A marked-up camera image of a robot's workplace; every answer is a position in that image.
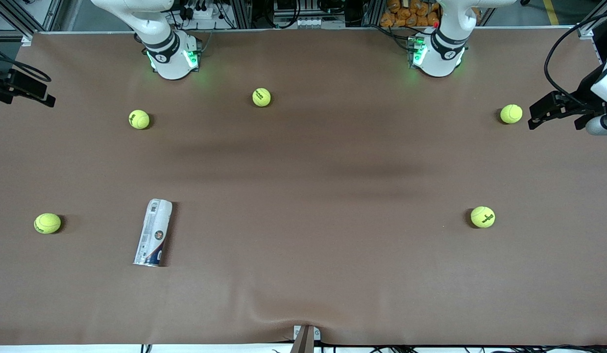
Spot orange bagged goods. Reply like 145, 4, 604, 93
380, 0, 442, 28

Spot white power strip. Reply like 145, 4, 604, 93
178, 4, 217, 21

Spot aluminium frame post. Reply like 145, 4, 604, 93
0, 0, 64, 47
578, 0, 607, 40

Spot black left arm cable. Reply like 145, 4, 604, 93
544, 12, 607, 106

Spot brown table mat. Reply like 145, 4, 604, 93
0, 28, 607, 346

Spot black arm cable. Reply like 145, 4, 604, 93
0, 43, 52, 83
544, 12, 607, 106

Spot metal table clamp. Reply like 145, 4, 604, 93
293, 325, 321, 353

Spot white blue tennis ball can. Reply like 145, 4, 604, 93
133, 199, 173, 267

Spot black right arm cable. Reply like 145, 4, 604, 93
0, 43, 52, 83

